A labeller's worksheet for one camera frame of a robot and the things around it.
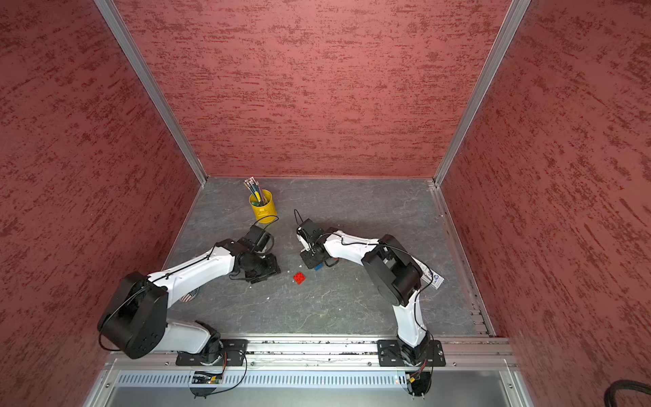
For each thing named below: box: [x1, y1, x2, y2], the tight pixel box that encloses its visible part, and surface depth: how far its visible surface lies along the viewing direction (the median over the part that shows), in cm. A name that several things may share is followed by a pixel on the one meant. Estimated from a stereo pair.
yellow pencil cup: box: [249, 188, 278, 224], surface depth 101 cm
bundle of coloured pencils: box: [243, 176, 268, 207], surface depth 99 cm
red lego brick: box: [292, 271, 307, 285], surface depth 90 cm
